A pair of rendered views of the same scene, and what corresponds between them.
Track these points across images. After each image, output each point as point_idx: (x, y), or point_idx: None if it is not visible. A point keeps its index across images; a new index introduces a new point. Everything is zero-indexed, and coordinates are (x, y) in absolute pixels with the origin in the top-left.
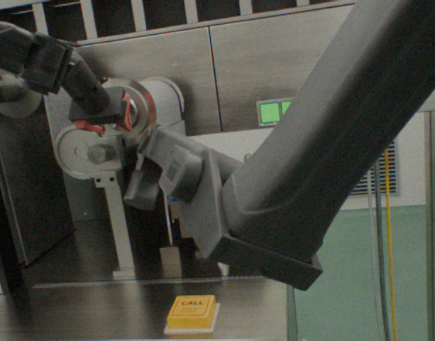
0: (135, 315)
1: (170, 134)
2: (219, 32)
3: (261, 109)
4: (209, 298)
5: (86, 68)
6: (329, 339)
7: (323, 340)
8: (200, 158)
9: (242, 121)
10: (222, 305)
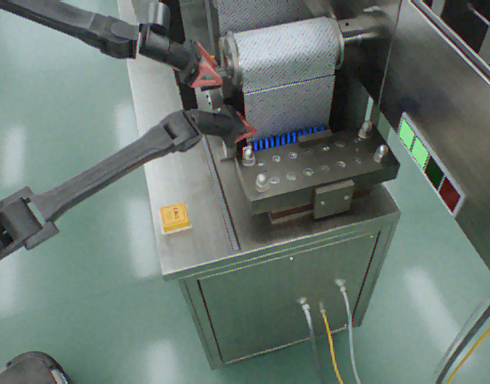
0: (172, 188)
1: (126, 145)
2: (406, 10)
3: (402, 124)
4: (182, 220)
5: (150, 51)
6: None
7: None
8: (4, 205)
9: (391, 115)
10: (191, 229)
